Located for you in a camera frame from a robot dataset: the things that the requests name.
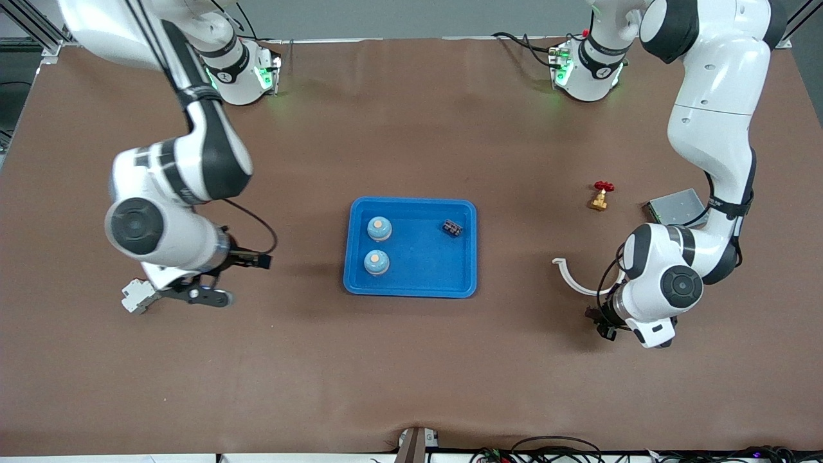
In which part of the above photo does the blue plastic tray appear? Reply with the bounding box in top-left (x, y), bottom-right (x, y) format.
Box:
top-left (343, 197), bottom-right (478, 299)

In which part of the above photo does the white semicircular pipe clamp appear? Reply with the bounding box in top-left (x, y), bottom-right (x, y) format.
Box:
top-left (552, 257), bottom-right (626, 296)

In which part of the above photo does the white circuit breaker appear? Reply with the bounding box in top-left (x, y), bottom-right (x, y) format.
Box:
top-left (121, 278), bottom-right (158, 315)

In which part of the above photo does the silver metal power supply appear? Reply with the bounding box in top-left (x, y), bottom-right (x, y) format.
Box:
top-left (645, 188), bottom-right (711, 226)

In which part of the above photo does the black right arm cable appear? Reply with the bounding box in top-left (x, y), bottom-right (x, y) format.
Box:
top-left (125, 0), bottom-right (278, 256)

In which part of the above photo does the brass valve red handle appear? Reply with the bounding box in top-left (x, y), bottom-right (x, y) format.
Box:
top-left (587, 181), bottom-right (615, 212)

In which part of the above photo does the bundle of black cables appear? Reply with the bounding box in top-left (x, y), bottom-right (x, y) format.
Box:
top-left (469, 436), bottom-right (823, 463)

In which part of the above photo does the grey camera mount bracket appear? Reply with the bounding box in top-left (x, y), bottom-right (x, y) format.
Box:
top-left (393, 426), bottom-right (441, 463)

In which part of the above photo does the aluminium frame profile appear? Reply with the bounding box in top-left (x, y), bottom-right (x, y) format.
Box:
top-left (775, 0), bottom-right (823, 49)
top-left (0, 0), bottom-right (78, 65)

